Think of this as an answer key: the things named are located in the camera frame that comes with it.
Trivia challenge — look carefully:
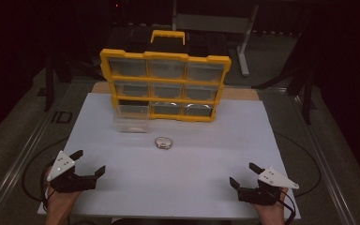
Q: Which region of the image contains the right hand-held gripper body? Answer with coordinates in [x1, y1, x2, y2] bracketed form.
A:
[237, 167, 300, 206]

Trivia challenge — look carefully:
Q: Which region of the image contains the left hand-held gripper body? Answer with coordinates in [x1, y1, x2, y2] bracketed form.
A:
[46, 150, 98, 193]

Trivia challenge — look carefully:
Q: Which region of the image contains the person's right hand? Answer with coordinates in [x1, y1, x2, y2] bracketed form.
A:
[251, 187, 290, 219]

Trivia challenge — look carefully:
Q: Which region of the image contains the person's left hand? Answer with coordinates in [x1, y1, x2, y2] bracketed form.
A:
[45, 179, 83, 218]

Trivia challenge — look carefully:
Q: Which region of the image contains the clear plastic pulled-out drawer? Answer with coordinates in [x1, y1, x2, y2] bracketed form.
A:
[112, 104, 151, 134]

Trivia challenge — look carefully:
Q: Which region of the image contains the black stand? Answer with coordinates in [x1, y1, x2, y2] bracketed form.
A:
[252, 62, 314, 126]

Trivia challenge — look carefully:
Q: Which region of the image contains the set of clear closed drawers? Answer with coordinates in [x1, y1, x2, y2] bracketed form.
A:
[107, 57, 226, 118]

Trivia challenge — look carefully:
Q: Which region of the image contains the yellow drawer organizer cabinet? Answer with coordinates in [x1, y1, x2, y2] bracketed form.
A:
[99, 29, 233, 124]

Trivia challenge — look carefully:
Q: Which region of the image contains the grey metal stand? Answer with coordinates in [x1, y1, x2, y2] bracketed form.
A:
[172, 0, 261, 78]

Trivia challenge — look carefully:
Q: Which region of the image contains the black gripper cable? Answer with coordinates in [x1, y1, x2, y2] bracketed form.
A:
[273, 131, 323, 225]
[21, 136, 70, 214]

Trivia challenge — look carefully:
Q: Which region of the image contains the aluminium rail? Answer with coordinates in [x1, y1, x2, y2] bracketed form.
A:
[289, 93, 351, 225]
[0, 93, 73, 225]

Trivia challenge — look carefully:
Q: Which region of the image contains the silver metal ring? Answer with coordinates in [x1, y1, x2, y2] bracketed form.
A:
[154, 136, 173, 150]

